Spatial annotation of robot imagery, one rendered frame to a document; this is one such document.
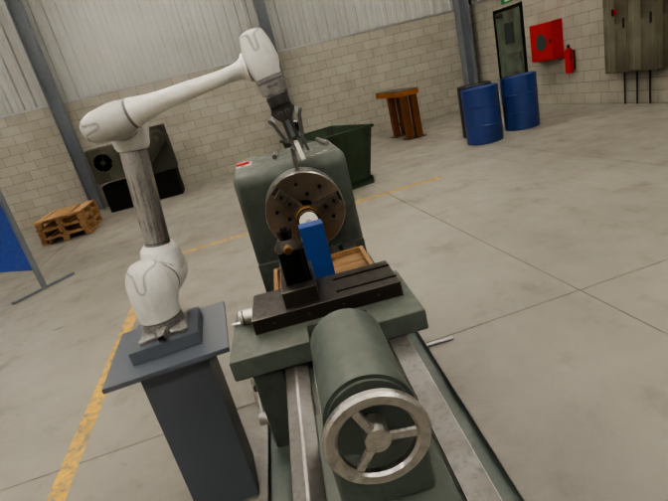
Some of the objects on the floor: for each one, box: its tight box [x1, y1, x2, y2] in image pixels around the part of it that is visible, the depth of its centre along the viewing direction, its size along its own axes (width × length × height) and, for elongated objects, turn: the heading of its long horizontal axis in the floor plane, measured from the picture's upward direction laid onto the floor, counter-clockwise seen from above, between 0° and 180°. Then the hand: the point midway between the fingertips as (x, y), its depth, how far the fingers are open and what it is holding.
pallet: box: [33, 199, 103, 247], centre depth 879 cm, size 125×86×44 cm
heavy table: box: [376, 86, 426, 140], centre depth 1046 cm, size 161×44×100 cm, turn 46°
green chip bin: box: [279, 123, 375, 190], centre depth 702 cm, size 134×94×85 cm
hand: (299, 150), depth 167 cm, fingers closed
